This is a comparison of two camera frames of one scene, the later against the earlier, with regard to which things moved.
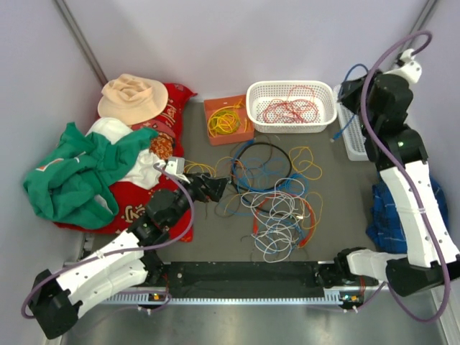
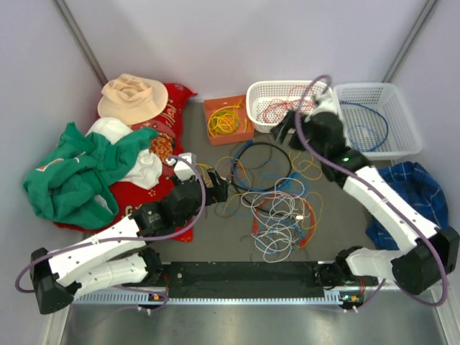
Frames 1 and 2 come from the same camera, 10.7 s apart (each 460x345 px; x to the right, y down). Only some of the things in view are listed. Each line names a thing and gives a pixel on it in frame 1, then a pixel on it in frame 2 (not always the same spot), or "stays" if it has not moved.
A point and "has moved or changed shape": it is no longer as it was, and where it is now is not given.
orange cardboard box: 228,120 stays
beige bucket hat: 131,99 stays
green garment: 65,186 stays
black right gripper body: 351,98 → 297,141
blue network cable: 337,136 has moved or changed shape
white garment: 147,167 stays
